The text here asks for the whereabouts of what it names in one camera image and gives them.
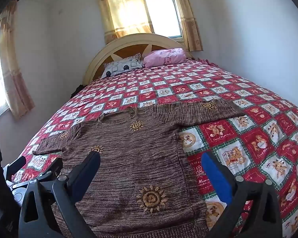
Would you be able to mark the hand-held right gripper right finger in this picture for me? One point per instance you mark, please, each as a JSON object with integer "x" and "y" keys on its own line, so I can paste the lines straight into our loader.
{"x": 217, "y": 178}

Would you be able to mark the bright window behind headboard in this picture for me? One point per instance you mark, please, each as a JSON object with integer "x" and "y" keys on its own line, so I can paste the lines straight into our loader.
{"x": 161, "y": 12}

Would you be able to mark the brown knitted sweater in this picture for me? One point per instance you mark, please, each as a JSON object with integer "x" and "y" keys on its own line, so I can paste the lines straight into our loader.
{"x": 139, "y": 153}

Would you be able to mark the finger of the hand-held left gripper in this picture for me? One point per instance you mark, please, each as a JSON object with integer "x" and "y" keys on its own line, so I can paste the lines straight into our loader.
{"x": 53, "y": 168}
{"x": 16, "y": 163}

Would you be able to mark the pink pillow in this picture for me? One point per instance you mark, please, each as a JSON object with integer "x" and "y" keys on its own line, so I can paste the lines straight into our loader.
{"x": 164, "y": 57}

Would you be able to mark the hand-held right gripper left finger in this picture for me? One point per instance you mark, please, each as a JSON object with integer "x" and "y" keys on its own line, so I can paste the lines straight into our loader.
{"x": 88, "y": 171}

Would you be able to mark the long yellow side curtain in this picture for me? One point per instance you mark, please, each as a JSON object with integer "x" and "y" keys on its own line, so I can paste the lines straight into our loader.
{"x": 12, "y": 74}

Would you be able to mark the narrow yellow curtain panel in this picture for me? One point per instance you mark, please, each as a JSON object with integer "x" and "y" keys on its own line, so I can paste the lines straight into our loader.
{"x": 191, "y": 29}

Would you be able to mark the cream wooden headboard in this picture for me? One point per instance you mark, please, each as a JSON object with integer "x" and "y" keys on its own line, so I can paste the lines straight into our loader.
{"x": 99, "y": 59}

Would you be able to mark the wide yellow curtain panel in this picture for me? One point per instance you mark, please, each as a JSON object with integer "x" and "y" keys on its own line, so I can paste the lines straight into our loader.
{"x": 119, "y": 12}

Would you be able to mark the dark object beside bed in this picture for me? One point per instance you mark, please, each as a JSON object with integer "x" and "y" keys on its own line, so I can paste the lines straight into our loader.
{"x": 77, "y": 90}

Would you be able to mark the red checkered printed bedspread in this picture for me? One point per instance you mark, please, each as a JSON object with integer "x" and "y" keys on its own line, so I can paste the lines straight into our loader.
{"x": 238, "y": 133}

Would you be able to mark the white black patterned pillow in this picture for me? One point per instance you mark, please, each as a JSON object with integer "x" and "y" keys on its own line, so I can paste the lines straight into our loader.
{"x": 119, "y": 67}

